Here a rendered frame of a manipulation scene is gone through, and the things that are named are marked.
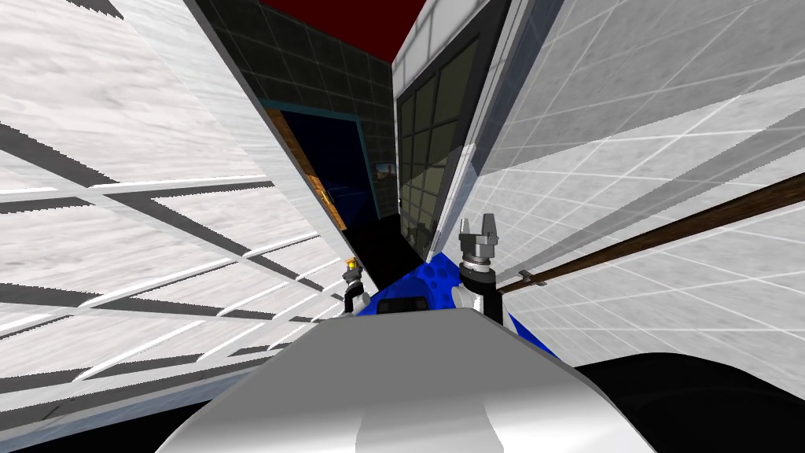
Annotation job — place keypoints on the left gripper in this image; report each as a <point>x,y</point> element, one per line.
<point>353,270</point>

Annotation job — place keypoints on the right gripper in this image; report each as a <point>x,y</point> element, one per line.
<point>478,248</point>

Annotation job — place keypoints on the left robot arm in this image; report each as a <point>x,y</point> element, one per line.
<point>353,297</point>

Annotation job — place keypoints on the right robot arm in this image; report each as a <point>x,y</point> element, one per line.
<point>692,406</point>

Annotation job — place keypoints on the blue dotted mat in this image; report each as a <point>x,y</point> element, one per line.
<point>434,278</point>

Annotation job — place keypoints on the dark grid window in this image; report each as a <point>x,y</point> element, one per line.
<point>427,132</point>

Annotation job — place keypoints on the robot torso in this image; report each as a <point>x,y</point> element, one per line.
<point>402,377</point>

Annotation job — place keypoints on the orange wooden door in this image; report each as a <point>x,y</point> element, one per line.
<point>302,160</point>

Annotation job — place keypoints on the small wall picture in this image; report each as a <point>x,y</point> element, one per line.
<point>385,170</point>

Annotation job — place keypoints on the brown wall rail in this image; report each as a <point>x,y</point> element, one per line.
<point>692,221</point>

